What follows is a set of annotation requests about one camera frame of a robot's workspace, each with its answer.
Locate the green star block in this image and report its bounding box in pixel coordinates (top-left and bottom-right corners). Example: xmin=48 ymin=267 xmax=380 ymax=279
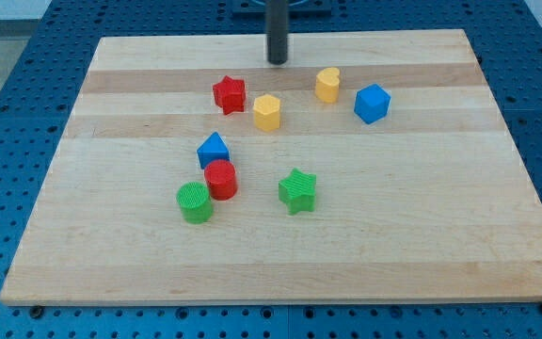
xmin=279 ymin=168 xmax=317 ymax=215

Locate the blue triangle block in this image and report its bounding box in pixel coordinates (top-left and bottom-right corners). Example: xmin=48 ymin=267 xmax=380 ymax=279
xmin=197 ymin=132 xmax=230 ymax=170

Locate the red star block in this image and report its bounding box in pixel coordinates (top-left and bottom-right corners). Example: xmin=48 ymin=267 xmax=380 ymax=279
xmin=213 ymin=75 xmax=246 ymax=115

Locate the red cylinder block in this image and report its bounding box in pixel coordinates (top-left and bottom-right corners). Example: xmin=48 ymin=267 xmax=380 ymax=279
xmin=204 ymin=159 xmax=237 ymax=201

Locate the yellow hexagon block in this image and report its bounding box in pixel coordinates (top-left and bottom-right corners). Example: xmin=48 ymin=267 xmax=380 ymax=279
xmin=253 ymin=94 xmax=281 ymax=132

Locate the green cylinder block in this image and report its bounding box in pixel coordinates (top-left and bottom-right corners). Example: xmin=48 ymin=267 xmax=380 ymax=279
xmin=176 ymin=182 xmax=214 ymax=224

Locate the light wooden board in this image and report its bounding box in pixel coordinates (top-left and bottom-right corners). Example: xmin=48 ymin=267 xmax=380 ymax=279
xmin=0 ymin=29 xmax=542 ymax=306

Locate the yellow heart block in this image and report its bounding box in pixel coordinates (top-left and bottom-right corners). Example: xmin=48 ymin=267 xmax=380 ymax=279
xmin=314 ymin=67 xmax=341 ymax=104

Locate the blue cube block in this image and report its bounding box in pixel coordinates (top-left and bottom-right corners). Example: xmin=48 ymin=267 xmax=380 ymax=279
xmin=354 ymin=84 xmax=391 ymax=124

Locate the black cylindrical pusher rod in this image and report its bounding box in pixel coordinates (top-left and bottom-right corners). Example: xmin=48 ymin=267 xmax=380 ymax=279
xmin=265 ymin=0 xmax=289 ymax=65

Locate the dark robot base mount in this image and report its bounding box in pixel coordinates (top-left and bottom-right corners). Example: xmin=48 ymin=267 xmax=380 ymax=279
xmin=227 ymin=0 xmax=332 ymax=17

